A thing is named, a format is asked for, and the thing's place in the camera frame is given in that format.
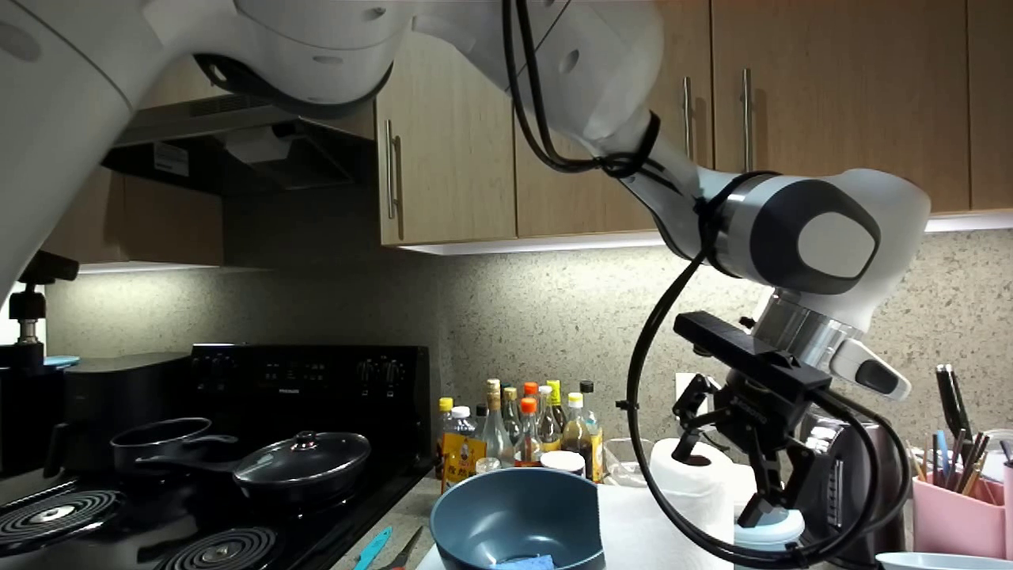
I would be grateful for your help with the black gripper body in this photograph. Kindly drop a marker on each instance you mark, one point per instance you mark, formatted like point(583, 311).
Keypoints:
point(776, 424)

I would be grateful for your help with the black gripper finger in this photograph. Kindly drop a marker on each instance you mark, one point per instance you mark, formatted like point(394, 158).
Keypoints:
point(690, 424)
point(763, 492)

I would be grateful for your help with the white kitchen paper roll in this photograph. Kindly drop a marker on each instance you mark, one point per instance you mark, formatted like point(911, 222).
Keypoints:
point(684, 487)

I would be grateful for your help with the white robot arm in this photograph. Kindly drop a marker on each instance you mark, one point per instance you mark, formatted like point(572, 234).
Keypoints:
point(826, 240)

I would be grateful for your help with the dark blue bowl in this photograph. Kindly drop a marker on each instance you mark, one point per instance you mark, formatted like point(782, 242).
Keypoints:
point(518, 518)

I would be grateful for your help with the black electric kettle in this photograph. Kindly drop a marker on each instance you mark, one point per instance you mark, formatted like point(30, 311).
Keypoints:
point(849, 508)

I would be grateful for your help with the black cap bottle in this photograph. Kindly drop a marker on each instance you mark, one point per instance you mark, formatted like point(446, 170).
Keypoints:
point(586, 393)

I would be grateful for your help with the pale yellow cap bottle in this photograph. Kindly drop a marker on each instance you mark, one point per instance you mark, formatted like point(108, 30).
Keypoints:
point(578, 429)

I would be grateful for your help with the white lid jar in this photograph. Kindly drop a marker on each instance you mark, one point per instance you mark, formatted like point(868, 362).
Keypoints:
point(564, 463)

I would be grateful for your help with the red cap bottle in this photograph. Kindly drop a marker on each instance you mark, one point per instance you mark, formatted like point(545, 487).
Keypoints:
point(527, 429)

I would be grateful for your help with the blue pen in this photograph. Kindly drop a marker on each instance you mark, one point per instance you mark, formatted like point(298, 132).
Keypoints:
point(942, 455)

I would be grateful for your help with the pink utensil holder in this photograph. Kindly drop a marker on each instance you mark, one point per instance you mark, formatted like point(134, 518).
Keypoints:
point(953, 523)

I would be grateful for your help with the tall bottle gold cap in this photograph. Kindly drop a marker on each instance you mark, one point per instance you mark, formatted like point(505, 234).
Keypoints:
point(495, 415)

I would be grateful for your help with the blue sponge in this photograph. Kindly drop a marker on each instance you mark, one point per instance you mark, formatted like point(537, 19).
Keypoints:
point(527, 563)

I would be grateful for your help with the clear bottle white cap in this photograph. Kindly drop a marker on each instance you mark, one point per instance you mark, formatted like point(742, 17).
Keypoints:
point(463, 418)

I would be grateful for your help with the teal knife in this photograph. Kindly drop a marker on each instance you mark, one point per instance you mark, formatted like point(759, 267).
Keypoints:
point(373, 554)

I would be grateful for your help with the narrow wooden upper cabinet door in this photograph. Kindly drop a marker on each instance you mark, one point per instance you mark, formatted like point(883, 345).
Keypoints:
point(454, 161)

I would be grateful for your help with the black lidded frying pan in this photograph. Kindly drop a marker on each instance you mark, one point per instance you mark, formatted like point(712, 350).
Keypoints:
point(304, 463)

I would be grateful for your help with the small black pan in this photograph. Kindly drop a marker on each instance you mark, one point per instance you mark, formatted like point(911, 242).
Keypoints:
point(168, 436)

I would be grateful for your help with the range hood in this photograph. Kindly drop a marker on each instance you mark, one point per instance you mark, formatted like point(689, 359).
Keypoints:
point(242, 137)

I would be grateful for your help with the black pot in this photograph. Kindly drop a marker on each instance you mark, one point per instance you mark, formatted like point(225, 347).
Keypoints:
point(105, 396)

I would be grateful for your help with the black stove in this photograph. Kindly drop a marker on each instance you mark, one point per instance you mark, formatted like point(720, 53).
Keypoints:
point(64, 528)

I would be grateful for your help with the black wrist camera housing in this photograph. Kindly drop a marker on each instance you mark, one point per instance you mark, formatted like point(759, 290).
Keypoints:
point(740, 345)

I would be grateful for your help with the black camera tripod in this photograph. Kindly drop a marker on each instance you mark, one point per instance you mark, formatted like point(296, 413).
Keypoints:
point(26, 318)

